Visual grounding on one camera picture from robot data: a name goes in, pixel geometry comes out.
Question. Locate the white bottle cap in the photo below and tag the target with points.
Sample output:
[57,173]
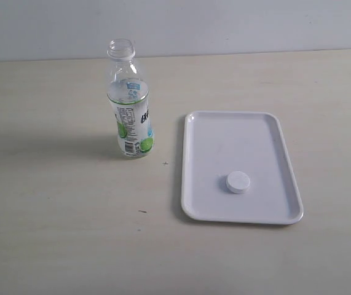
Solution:
[238,182]

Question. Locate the clear plastic drink bottle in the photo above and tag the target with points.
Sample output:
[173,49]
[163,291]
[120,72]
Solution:
[128,94]

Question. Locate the white rectangular plastic tray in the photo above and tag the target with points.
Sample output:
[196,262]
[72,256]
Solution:
[217,143]

